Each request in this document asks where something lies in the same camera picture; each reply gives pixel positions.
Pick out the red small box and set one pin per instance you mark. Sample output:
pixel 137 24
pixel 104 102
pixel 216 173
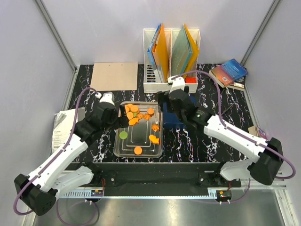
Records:
pixel 191 80

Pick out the teal folder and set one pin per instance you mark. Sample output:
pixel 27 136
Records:
pixel 179 52

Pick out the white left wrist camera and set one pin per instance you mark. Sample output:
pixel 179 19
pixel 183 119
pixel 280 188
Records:
pixel 107 99

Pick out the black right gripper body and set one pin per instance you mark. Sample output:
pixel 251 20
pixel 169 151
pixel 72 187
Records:
pixel 175 111

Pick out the orange round cookie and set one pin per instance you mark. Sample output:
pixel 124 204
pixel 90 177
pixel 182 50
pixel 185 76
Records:
pixel 134 109
pixel 128 108
pixel 130 115
pixel 138 150

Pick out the blue cookie tin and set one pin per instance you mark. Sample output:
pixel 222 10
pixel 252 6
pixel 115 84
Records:
pixel 175 111

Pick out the blue folder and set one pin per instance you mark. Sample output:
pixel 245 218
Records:
pixel 152 58

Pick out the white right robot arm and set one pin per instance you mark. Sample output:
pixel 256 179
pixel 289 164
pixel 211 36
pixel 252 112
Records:
pixel 262 163

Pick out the yellow folder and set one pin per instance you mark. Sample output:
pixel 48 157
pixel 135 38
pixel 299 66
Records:
pixel 193 52

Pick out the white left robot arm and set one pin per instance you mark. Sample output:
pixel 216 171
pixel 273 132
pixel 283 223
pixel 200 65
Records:
pixel 42 187

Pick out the orange fish cookie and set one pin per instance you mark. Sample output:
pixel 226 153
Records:
pixel 155 140

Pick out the green round cookie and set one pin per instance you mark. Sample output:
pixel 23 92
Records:
pixel 123 135

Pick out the steel baking tray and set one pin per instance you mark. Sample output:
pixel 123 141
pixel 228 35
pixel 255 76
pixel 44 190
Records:
pixel 138 135

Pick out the orange folder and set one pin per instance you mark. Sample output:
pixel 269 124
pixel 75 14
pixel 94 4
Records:
pixel 160 53

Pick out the tan clipboard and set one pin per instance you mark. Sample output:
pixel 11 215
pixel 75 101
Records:
pixel 114 76

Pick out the orange star cookie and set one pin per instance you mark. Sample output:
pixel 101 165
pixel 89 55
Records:
pixel 133 121

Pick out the blue tin lid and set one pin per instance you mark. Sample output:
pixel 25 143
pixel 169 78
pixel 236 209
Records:
pixel 177 107

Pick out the purple box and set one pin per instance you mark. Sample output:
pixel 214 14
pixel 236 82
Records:
pixel 256 131

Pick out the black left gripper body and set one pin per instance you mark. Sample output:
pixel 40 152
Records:
pixel 113 122

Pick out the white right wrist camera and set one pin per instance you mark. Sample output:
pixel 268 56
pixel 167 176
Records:
pixel 176 83

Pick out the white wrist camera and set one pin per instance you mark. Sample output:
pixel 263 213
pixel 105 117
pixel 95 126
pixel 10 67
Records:
pixel 176 83
pixel 107 99

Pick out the lower paperback book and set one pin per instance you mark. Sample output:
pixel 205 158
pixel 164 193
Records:
pixel 238 85

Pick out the white paper manual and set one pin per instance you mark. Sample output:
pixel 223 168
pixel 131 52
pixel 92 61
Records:
pixel 63 124

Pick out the blue paperback book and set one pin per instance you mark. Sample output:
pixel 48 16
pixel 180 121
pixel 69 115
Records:
pixel 229 72

